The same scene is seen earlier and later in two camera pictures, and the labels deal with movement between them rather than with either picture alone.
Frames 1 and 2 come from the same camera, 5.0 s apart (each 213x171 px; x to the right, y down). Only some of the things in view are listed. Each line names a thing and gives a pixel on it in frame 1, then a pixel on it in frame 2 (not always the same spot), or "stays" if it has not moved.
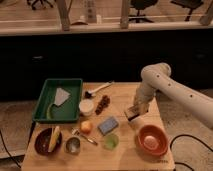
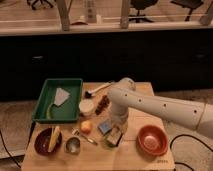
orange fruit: [86, 127] stays
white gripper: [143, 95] -> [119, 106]
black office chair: [140, 5] stays
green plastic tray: [69, 110] stays
